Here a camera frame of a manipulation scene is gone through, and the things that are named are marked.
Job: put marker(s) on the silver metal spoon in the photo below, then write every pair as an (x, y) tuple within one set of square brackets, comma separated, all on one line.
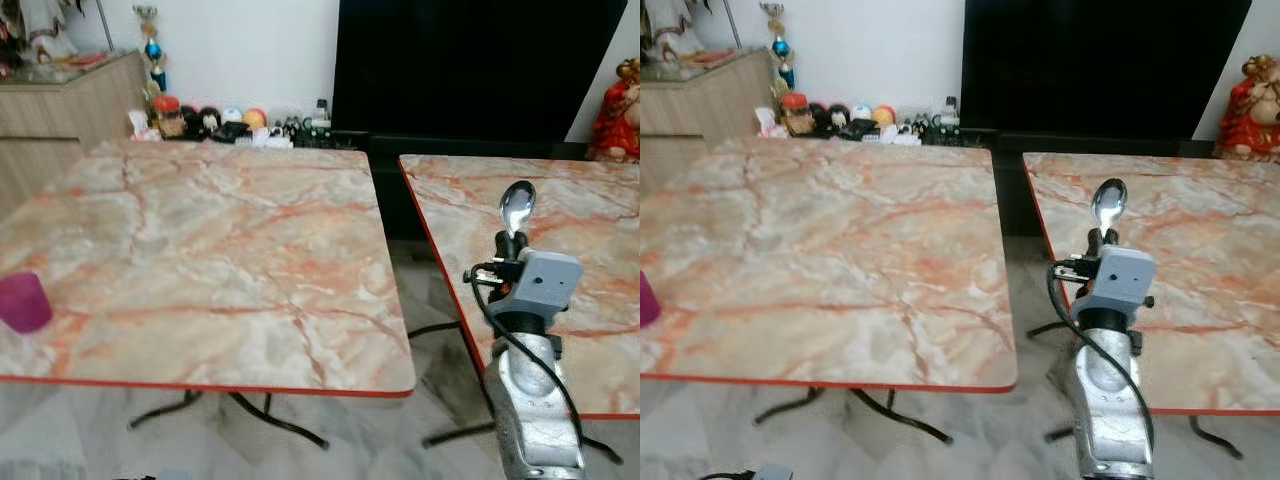
[(1109, 203), (517, 205)]

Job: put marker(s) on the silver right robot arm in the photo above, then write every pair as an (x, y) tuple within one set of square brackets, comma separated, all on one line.
[(1110, 405), (533, 400)]

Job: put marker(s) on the marble red-edged side table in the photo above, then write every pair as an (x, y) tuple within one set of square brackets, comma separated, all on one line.
[(590, 230), (1200, 240)]

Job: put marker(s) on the purple plastic cup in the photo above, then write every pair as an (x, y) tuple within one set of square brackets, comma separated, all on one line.
[(22, 301), (647, 300)]

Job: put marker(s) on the red and gold Buddha figurine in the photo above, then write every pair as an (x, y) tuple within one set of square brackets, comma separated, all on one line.
[(618, 120), (1250, 115)]

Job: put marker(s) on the black television screen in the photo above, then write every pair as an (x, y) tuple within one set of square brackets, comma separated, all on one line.
[(1100, 65), (470, 65)]

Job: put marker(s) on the light wooden cabinet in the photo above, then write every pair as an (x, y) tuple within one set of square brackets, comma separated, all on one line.
[(60, 120), (700, 115)]

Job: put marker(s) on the orange round toy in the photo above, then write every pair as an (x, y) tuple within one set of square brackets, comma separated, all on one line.
[(256, 118), (884, 115)]

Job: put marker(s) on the large marble red-edged folding table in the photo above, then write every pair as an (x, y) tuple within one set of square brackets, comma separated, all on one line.
[(820, 260), (200, 260)]

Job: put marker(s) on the white statue on cabinet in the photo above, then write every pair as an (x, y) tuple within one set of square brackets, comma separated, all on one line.
[(672, 25), (40, 30)]

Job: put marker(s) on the white round toy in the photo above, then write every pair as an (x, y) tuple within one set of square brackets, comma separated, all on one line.
[(860, 112), (232, 115)]

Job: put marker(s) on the black round toy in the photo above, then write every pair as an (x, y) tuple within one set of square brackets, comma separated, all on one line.
[(830, 117), (204, 120)]

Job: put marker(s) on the jar with red lid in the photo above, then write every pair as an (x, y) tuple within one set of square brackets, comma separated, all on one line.
[(797, 113), (169, 117)]

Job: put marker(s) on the gold and blue trophy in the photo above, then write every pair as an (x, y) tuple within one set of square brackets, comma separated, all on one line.
[(780, 47), (153, 50)]

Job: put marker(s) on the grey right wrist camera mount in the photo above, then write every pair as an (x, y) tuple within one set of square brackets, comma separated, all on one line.
[(543, 281), (1120, 278)]

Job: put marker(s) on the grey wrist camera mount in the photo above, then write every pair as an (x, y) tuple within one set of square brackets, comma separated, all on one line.
[(775, 473), (1120, 278), (543, 281)]

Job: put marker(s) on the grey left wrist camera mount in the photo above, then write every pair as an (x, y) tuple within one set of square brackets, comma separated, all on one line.
[(775, 473)]

